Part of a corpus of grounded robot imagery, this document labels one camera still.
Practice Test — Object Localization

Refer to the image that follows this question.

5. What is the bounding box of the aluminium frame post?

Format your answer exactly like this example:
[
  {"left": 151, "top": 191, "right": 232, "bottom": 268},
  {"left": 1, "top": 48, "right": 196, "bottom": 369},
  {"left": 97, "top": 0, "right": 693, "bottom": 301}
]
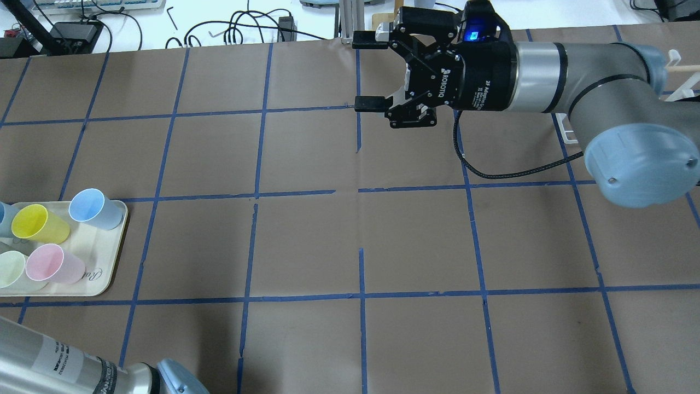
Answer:
[{"left": 339, "top": 0, "right": 365, "bottom": 44}]

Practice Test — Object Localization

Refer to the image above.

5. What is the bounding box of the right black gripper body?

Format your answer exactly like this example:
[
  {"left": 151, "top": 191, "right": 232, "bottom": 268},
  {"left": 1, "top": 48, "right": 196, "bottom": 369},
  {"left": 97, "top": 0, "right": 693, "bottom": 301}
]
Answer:
[{"left": 386, "top": 1, "right": 517, "bottom": 128}]

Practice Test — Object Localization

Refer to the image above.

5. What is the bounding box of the pale green plastic cup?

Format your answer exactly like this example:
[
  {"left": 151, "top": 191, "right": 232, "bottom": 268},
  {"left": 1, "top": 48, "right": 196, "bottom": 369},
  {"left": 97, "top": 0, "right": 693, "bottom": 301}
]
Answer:
[{"left": 1, "top": 250, "right": 48, "bottom": 293}]

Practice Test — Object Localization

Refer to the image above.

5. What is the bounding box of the yellow plastic cup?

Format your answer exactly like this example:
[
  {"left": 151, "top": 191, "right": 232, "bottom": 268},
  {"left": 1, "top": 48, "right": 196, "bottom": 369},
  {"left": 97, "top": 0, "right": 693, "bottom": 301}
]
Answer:
[{"left": 11, "top": 204, "right": 71, "bottom": 244}]

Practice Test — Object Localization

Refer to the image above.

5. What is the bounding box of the pink plastic cup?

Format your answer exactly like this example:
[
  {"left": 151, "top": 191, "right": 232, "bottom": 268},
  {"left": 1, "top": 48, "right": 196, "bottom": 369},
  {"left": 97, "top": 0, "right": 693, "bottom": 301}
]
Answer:
[{"left": 25, "top": 244, "right": 86, "bottom": 285}]

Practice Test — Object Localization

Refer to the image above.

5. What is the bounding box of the light blue plastic cup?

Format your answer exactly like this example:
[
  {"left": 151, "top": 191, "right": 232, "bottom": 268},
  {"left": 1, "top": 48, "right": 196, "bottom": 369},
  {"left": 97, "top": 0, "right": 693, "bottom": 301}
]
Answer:
[{"left": 0, "top": 202, "right": 19, "bottom": 239}]

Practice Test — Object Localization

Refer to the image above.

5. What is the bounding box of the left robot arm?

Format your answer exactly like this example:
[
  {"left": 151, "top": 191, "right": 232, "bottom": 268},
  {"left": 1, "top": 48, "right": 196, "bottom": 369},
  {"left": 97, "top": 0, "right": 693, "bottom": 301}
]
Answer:
[{"left": 1, "top": 317, "right": 209, "bottom": 393}]

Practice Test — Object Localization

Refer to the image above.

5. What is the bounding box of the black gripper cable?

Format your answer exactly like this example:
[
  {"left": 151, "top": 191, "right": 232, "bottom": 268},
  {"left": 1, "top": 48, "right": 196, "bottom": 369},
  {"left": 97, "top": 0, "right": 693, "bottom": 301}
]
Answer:
[{"left": 453, "top": 108, "right": 585, "bottom": 179}]

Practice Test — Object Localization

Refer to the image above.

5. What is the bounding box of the cream plastic tray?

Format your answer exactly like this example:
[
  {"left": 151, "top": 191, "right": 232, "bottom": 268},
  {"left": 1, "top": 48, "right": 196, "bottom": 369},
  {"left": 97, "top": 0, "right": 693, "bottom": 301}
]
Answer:
[{"left": 1, "top": 200, "right": 129, "bottom": 298}]

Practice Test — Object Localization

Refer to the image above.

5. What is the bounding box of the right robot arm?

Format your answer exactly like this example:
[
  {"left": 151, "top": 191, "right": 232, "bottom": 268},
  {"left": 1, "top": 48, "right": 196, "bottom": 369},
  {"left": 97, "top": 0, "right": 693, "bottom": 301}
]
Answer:
[{"left": 352, "top": 1, "right": 699, "bottom": 208}]

